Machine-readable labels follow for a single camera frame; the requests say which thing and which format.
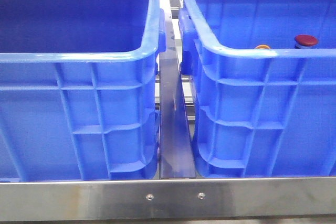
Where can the yellow push button switch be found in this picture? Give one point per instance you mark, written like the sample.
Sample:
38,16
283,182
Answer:
262,47

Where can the red push button switch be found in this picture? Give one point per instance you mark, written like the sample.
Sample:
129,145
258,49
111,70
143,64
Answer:
304,41

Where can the blue plastic bin right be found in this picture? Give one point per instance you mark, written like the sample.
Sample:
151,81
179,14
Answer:
261,112

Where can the blue plastic bin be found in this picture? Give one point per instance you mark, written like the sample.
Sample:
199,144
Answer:
77,89
261,112

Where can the blue plastic bin left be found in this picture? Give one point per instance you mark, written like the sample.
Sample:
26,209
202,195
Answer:
77,89

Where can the metal divider rail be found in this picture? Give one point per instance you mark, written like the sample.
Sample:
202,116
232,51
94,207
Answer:
176,156

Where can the stainless steel front rail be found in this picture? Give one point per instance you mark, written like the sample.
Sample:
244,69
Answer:
168,198

